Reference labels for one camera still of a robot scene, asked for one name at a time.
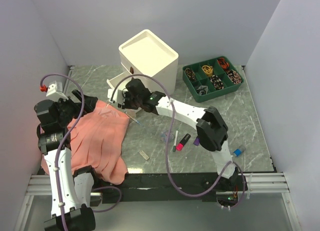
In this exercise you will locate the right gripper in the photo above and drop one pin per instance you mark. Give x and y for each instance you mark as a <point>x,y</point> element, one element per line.
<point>126,105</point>

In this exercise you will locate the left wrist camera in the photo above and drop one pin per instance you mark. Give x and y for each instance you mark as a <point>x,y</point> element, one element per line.
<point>54,91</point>

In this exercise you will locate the white drawer organizer box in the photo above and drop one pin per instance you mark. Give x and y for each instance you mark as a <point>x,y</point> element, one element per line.
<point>147,54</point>

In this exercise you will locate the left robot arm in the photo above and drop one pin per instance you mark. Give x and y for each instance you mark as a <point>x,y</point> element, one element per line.
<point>60,153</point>

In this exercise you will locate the pink fabric garment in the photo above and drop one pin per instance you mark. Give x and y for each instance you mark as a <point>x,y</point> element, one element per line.
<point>96,141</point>

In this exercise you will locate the blue long nib marker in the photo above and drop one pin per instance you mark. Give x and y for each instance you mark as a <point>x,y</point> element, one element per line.
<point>133,118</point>

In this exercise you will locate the purple black highlighter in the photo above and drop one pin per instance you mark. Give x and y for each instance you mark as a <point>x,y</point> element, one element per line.
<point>196,141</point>

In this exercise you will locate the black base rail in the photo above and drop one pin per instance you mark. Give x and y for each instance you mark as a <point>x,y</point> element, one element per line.
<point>147,187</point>

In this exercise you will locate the green compartment tray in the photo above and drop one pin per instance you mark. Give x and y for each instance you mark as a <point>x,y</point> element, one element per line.
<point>210,79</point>

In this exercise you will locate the blue grey tape roll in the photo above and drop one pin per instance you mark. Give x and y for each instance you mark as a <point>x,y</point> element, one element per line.
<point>239,151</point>

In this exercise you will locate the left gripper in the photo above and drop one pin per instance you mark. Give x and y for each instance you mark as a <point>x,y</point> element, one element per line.
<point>77,107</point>

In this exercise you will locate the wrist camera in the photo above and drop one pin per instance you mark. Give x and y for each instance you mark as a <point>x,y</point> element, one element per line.
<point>54,91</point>
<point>116,97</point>

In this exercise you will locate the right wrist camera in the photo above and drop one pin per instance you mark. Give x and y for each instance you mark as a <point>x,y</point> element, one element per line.
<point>116,97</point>

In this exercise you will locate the white green-tipped marker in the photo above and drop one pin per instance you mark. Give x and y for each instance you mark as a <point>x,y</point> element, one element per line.
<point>175,141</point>

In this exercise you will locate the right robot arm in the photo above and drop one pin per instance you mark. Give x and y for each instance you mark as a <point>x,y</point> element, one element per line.
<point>212,131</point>

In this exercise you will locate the pink black highlighter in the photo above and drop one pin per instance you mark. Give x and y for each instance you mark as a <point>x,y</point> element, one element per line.
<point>183,142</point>

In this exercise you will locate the grey eraser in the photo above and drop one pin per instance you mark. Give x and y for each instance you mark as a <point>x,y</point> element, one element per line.
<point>144,155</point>

